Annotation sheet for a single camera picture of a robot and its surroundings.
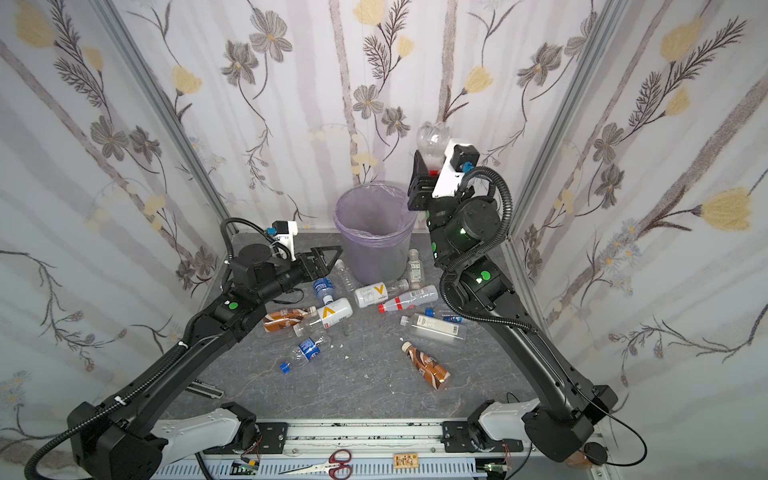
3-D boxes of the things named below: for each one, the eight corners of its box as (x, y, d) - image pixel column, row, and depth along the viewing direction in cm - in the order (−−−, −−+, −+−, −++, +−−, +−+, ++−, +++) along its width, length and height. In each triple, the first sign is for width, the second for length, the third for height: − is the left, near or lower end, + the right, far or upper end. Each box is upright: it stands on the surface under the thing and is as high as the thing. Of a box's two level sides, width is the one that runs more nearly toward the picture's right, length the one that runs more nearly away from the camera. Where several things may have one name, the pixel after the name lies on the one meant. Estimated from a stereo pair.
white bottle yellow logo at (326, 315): (299, 343, 90) (296, 337, 87) (291, 326, 94) (288, 320, 90) (354, 314, 97) (353, 308, 93) (345, 299, 100) (343, 292, 97)
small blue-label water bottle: (289, 381, 85) (283, 374, 81) (281, 369, 87) (275, 361, 83) (333, 346, 92) (330, 338, 87) (325, 336, 94) (322, 328, 89)
